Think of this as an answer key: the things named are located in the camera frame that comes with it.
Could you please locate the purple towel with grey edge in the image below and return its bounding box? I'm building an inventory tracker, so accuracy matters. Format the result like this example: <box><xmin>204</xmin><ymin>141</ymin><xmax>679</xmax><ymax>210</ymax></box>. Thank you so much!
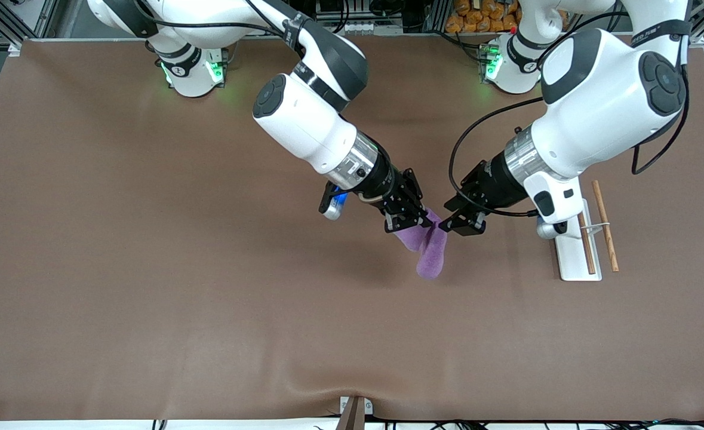
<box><xmin>395</xmin><ymin>208</ymin><xmax>448</xmax><ymax>280</ymax></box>

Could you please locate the bag of orange snacks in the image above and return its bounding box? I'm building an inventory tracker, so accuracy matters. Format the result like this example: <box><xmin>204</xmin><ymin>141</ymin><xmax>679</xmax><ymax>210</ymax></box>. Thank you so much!
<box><xmin>445</xmin><ymin>0</ymin><xmax>522</xmax><ymax>33</ymax></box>

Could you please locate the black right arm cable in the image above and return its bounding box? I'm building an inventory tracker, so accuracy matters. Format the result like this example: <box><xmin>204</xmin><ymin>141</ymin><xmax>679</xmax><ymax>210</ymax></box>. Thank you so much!
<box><xmin>131</xmin><ymin>0</ymin><xmax>305</xmax><ymax>42</ymax></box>

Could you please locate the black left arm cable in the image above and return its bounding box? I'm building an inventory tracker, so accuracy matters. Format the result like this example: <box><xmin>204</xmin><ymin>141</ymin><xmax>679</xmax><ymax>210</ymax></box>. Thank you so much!
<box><xmin>449</xmin><ymin>0</ymin><xmax>690</xmax><ymax>217</ymax></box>

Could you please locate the grey metal clamp bracket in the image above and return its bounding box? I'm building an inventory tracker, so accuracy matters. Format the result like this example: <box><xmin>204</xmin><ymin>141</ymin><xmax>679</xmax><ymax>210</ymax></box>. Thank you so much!
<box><xmin>340</xmin><ymin>396</ymin><xmax>373</xmax><ymax>416</ymax></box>

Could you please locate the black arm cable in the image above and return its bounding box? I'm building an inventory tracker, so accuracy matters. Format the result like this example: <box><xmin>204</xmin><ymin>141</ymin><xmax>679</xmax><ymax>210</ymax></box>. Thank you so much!
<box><xmin>131</xmin><ymin>0</ymin><xmax>305</xmax><ymax>42</ymax></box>
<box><xmin>449</xmin><ymin>0</ymin><xmax>690</xmax><ymax>217</ymax></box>

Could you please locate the white rack with wooden bars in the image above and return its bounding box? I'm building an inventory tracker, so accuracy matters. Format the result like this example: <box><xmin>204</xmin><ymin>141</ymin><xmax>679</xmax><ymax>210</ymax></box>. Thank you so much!
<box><xmin>554</xmin><ymin>180</ymin><xmax>620</xmax><ymax>282</ymax></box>

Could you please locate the brown camera mount pole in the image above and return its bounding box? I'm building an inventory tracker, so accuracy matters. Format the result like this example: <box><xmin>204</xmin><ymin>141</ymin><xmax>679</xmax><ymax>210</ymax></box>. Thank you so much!
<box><xmin>335</xmin><ymin>397</ymin><xmax>367</xmax><ymax>430</ymax></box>

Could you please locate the brown table mat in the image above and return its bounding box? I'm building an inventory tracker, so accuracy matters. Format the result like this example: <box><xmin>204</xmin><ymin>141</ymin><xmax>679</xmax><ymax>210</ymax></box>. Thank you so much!
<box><xmin>0</xmin><ymin>35</ymin><xmax>704</xmax><ymax>422</ymax></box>

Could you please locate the white socket strip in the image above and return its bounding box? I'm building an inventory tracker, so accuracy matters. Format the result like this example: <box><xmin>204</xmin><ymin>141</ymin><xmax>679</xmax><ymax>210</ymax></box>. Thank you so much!
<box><xmin>317</xmin><ymin>19</ymin><xmax>404</xmax><ymax>35</ymax></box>

